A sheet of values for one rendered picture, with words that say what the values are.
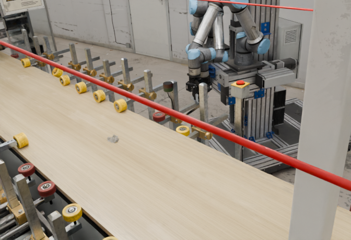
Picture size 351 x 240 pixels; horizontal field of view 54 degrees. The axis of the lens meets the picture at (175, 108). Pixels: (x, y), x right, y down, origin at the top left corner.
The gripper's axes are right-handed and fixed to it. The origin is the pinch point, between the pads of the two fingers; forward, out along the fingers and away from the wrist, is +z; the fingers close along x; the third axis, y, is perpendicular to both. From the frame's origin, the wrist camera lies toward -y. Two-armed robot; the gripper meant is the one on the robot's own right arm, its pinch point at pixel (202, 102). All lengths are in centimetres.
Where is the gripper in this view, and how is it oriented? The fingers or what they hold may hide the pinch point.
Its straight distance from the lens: 252.3
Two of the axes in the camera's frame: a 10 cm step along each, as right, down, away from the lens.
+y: 7.1, -3.6, 6.1
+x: -7.0, -2.8, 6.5
